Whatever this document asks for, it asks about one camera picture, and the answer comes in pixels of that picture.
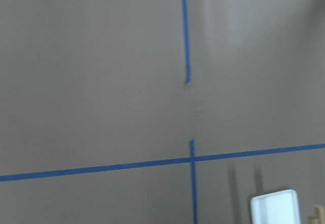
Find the white wooden towel rack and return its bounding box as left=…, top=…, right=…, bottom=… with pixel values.
left=249, top=188, right=325, bottom=224

